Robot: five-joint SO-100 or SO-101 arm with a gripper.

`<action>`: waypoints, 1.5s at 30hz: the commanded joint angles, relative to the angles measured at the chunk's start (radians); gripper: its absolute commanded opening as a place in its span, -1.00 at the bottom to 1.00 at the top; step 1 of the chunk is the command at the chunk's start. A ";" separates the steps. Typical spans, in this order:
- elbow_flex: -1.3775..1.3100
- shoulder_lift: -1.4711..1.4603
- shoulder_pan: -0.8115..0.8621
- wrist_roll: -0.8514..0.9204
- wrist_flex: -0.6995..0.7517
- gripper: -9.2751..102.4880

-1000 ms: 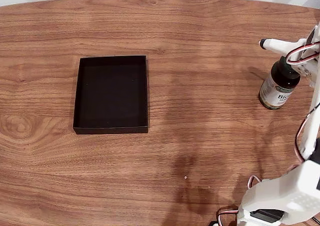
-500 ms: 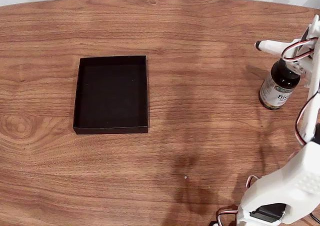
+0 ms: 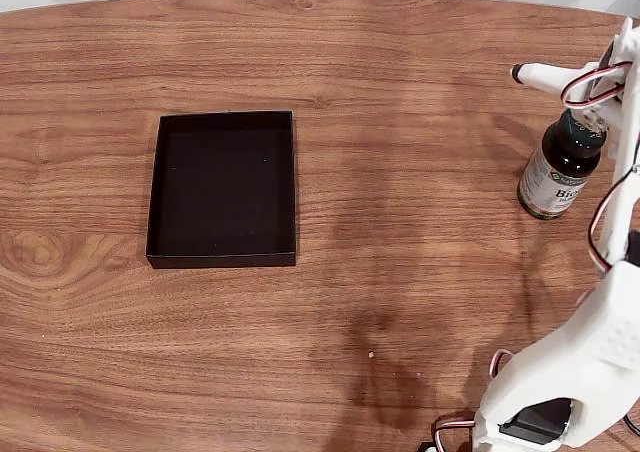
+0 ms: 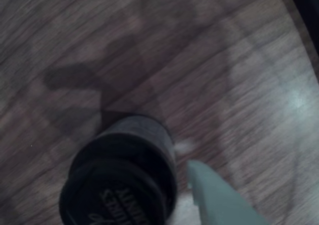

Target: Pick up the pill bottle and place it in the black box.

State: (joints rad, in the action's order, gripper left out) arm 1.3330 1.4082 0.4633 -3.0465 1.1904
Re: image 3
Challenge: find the brown pill bottle green cap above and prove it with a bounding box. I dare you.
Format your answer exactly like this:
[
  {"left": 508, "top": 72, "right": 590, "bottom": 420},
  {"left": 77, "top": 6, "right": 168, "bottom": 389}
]
[{"left": 517, "top": 107, "right": 609, "bottom": 222}]

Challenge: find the black open cardboard box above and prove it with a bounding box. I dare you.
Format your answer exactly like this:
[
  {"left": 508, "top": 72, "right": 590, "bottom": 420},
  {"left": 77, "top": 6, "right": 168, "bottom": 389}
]
[{"left": 145, "top": 110, "right": 298, "bottom": 270}]

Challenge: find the red white black servo wire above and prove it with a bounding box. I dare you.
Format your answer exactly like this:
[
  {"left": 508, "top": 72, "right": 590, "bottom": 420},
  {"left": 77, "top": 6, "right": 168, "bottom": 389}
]
[
  {"left": 587, "top": 164, "right": 640, "bottom": 273},
  {"left": 560, "top": 63, "right": 629, "bottom": 109},
  {"left": 487, "top": 349, "right": 512, "bottom": 379},
  {"left": 430, "top": 414, "right": 476, "bottom": 452}
]

